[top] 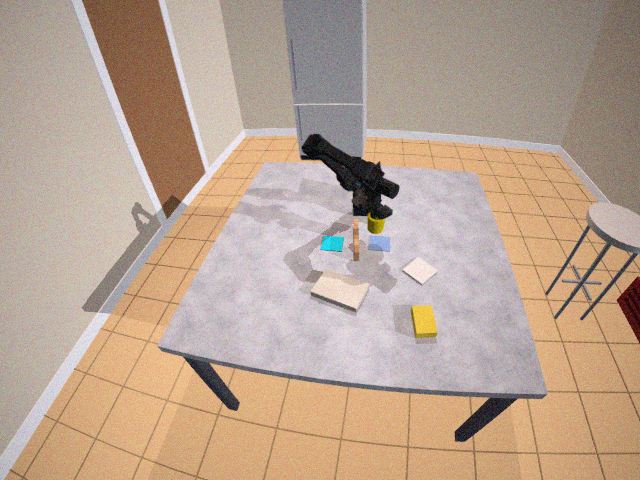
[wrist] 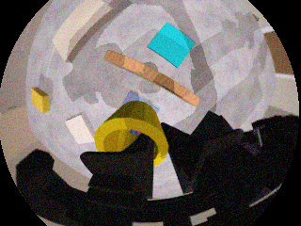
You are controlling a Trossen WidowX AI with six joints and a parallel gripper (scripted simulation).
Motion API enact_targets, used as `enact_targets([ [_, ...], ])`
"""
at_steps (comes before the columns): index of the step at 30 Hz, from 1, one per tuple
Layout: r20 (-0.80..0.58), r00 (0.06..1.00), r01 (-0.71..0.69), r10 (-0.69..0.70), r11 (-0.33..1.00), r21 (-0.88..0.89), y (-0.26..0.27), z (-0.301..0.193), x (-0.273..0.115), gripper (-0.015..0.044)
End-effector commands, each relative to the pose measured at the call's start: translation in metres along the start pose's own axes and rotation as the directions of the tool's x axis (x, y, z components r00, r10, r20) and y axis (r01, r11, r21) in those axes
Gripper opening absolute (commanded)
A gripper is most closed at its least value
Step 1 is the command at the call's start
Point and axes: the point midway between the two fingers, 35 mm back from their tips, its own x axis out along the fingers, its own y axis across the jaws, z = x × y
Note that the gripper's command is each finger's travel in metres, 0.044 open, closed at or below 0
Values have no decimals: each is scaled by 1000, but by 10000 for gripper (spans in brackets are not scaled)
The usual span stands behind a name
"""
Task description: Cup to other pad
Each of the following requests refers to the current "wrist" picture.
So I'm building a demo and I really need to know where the yellow rectangular block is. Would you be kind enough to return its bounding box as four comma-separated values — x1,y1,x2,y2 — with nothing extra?
31,87,50,114

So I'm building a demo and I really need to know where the beige flat block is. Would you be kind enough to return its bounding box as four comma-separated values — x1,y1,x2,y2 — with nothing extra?
52,0,116,63

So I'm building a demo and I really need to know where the white flat square tile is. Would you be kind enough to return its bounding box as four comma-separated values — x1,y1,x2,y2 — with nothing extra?
65,114,94,144

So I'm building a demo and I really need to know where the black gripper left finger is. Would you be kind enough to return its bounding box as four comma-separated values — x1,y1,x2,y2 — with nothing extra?
79,132,154,200

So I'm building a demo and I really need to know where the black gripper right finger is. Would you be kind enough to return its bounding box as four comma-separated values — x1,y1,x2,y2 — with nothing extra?
161,123,244,193

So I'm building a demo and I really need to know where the orange flat bar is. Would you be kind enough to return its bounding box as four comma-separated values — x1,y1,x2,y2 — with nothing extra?
104,49,200,105

